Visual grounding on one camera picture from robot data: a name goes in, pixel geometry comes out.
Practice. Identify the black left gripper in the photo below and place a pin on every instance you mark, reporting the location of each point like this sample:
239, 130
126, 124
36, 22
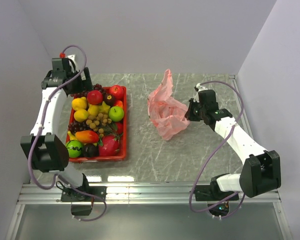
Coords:
84, 84

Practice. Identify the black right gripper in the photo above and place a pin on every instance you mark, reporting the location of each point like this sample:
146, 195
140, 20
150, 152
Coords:
189, 115

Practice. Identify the dark red fake apple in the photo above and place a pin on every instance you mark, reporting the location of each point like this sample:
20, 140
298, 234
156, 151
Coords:
94, 97

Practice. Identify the pink plastic bag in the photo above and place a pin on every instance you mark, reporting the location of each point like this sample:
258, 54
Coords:
165, 112

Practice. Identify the green fake apple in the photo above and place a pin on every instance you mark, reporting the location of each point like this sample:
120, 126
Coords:
116, 113

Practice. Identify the orange red fake mango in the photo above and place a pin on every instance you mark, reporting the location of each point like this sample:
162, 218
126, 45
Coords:
87, 137

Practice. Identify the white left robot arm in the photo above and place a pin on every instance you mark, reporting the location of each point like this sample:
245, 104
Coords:
47, 157

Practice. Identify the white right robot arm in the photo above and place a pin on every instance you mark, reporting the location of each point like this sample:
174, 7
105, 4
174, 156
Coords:
261, 172

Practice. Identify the red fake grapes bunch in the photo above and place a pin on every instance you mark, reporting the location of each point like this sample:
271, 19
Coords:
96, 87

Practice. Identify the yellow fake lemon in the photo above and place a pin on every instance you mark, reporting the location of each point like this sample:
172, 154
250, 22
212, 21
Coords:
81, 115
79, 103

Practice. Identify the dark purple fake mangosteen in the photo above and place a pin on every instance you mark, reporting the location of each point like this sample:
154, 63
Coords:
109, 99

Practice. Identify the yellow fake star fruit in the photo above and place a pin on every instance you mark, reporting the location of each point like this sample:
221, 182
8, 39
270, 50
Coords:
104, 108

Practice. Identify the dark purple fake grapes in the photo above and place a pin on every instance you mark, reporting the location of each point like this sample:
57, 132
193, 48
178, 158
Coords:
76, 126

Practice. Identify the yellow fake banana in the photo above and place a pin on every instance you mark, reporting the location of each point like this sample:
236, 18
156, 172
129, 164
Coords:
71, 136

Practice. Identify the green round fake fruit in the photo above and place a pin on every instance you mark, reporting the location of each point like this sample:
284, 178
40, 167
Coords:
74, 148

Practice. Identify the dark fake passion fruit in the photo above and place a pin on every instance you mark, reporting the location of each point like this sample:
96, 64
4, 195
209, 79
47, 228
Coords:
90, 150

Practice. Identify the pink fake dragon fruit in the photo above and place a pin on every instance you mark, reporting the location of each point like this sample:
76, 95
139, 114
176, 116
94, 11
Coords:
108, 146

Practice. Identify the red plastic tray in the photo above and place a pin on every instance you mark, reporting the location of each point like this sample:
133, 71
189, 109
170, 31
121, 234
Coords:
122, 150

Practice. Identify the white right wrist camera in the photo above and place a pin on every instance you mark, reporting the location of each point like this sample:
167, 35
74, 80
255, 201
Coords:
199, 87

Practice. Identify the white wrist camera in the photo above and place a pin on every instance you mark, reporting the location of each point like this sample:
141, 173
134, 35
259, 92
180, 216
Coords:
72, 57
199, 87

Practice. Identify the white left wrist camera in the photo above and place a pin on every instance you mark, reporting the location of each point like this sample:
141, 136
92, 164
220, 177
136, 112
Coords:
72, 57

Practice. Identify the aluminium mounting rail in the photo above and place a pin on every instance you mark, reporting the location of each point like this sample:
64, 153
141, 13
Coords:
127, 193

